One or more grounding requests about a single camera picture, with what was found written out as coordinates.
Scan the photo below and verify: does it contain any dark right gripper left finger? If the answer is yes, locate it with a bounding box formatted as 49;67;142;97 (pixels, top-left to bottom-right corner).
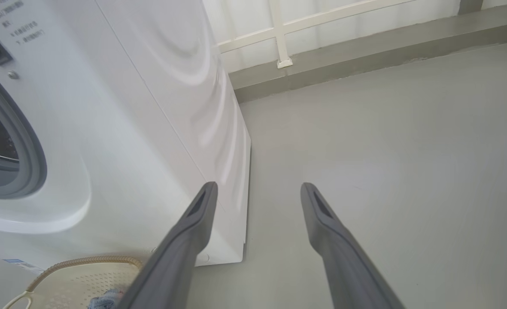
115;181;219;309

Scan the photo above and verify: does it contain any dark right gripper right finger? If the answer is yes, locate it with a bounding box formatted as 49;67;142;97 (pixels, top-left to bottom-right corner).
300;182;405;309

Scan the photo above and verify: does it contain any blue patterned garment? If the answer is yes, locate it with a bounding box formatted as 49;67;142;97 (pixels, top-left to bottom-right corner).
88;288;126;309

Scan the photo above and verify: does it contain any cream perforated laundry basket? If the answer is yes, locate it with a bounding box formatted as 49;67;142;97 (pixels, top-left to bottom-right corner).
2;256;145;309

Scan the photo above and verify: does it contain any white front-load washing machine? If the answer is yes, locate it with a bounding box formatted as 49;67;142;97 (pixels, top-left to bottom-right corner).
0;0;252;275

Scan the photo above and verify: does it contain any blue energy label sticker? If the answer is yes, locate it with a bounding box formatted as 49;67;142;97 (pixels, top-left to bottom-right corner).
2;258;44;275

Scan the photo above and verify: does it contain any white metal railing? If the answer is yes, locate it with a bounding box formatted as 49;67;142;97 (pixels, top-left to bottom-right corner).
216;0;419;70

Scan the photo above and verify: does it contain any printed warning text label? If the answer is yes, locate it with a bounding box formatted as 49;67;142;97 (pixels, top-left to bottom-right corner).
0;0;46;46

